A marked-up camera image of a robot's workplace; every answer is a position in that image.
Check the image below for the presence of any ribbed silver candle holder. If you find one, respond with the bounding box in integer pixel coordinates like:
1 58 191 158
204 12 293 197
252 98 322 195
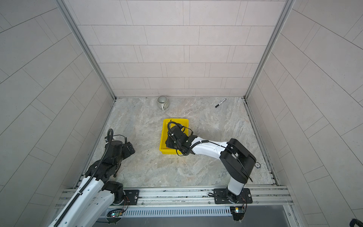
157 96 169 110

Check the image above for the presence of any right circuit board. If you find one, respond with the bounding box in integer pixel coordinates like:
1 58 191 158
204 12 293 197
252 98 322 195
230 206 246 221

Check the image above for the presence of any yellow plastic bin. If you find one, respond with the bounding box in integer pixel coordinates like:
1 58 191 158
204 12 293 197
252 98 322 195
159 118 190 155

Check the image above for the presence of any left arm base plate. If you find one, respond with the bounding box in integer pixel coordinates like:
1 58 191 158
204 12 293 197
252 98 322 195
113 190 140 206

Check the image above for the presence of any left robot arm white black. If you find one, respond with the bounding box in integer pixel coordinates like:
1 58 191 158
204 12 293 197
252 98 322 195
50 141 138 227

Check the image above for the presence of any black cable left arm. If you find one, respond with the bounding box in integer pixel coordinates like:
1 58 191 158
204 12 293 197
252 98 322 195
104 128 127 148

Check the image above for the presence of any left circuit board with LED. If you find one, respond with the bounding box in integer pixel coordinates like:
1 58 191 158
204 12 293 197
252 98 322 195
107 209 125 218

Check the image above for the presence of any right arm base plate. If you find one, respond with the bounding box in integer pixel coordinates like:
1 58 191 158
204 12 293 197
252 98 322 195
208 188 253 204

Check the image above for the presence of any aluminium mounting rail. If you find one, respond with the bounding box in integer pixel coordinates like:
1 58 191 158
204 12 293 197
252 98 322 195
124 185 293 208

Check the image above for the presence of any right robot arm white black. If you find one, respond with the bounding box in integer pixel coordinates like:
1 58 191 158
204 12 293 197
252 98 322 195
165 121 257 203

